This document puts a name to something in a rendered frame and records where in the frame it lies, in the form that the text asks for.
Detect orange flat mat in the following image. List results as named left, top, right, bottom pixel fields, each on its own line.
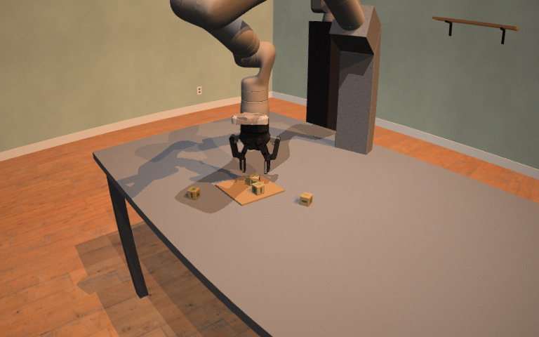
left=215, top=174, right=285, bottom=206

